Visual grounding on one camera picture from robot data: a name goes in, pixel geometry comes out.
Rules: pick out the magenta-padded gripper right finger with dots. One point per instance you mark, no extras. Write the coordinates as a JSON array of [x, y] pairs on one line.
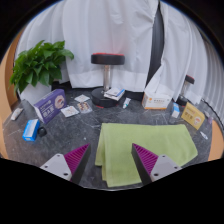
[[146, 160]]

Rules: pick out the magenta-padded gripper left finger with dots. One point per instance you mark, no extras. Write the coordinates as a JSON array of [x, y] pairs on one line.
[[77, 158]]

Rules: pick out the green towel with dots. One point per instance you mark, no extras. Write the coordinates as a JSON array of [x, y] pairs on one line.
[[160, 136]]

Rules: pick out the small black round object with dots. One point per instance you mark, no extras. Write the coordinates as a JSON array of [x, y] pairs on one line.
[[42, 131]]

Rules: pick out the flat sachet with picture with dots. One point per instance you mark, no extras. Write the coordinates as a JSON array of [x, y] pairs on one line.
[[70, 111]]

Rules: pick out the clear sachet dark contents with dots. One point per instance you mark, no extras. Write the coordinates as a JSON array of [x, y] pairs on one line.
[[84, 107]]

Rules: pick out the small blue and white box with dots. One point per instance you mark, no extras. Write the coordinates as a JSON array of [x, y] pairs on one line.
[[175, 110]]

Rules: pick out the white and orange box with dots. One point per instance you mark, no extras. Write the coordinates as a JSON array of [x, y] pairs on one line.
[[156, 101]]

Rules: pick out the purple box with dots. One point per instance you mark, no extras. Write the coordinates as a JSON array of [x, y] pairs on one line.
[[50, 105]]

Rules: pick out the flat white sachet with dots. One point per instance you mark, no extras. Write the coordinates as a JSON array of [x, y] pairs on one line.
[[82, 98]]

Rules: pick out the white tube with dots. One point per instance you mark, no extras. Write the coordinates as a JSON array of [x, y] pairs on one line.
[[126, 103]]

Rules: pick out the small white pouch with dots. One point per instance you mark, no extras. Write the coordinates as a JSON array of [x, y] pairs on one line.
[[204, 135]]

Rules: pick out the yellow box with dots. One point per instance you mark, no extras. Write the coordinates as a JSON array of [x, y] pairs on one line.
[[192, 115]]

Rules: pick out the white and blue booklet stack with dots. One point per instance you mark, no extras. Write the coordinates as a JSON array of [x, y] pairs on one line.
[[114, 93]]

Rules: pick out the small white packet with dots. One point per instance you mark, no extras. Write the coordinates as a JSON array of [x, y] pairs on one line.
[[16, 114]]

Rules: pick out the small black stool red rim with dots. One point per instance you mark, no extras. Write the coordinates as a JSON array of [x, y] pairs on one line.
[[189, 79]]

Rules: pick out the green potted plant white pot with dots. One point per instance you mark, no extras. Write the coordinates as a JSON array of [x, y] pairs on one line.
[[40, 63]]

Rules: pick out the white curtain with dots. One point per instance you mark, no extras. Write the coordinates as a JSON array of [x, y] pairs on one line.
[[96, 30]]

